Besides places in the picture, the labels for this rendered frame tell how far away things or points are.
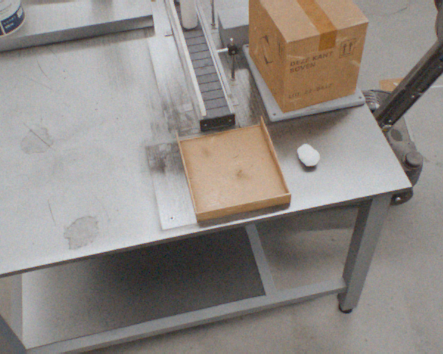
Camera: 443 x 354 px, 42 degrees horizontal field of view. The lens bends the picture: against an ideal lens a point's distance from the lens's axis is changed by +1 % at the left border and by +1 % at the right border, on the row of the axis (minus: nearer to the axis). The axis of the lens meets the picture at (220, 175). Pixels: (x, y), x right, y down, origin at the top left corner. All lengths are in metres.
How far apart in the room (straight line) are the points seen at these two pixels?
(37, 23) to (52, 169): 0.64
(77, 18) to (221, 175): 0.85
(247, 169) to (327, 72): 0.37
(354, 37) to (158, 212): 0.72
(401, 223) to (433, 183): 0.28
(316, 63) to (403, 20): 1.98
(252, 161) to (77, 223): 0.52
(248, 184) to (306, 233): 0.95
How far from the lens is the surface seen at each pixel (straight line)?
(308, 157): 1.64
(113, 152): 1.74
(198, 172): 1.65
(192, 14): 2.01
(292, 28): 1.64
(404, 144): 2.52
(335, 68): 1.74
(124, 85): 1.94
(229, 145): 1.71
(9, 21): 2.17
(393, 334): 2.36
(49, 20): 2.20
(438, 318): 2.44
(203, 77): 1.85
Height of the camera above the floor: 2.11
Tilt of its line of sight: 51 degrees down
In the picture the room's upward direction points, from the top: 4 degrees counter-clockwise
